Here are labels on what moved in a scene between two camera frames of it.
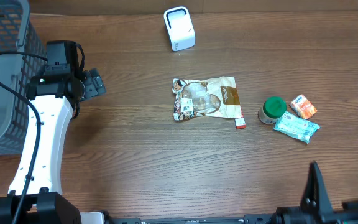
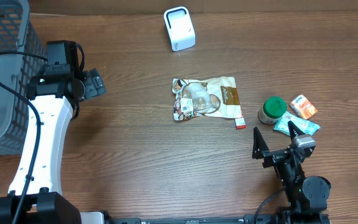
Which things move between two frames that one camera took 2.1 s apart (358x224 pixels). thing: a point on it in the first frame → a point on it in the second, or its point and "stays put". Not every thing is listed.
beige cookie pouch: [214, 96] stays put
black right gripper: [309, 201] → [273, 157]
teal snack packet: [300, 128] stays put
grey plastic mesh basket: [5, 26] stays put
